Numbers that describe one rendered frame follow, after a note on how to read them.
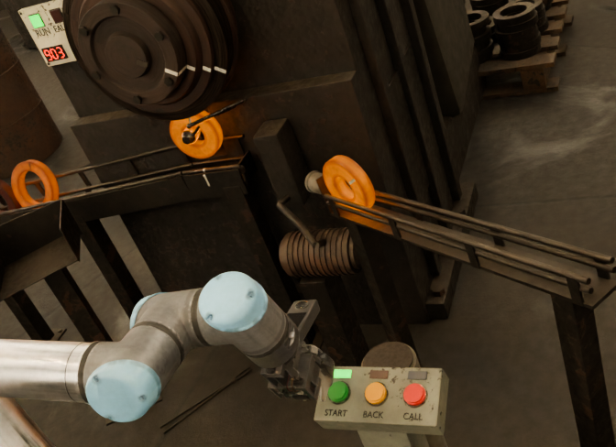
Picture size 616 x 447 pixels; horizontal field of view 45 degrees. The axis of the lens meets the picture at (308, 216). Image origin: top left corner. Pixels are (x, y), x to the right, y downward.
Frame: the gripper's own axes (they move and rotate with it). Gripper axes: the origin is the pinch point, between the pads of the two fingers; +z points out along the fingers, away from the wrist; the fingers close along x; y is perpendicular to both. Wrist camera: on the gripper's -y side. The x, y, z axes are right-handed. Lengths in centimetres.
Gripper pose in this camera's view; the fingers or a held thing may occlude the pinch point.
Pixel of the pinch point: (325, 379)
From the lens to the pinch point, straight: 139.1
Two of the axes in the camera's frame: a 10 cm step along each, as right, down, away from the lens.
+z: 4.0, 5.5, 7.4
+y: -1.9, 8.3, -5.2
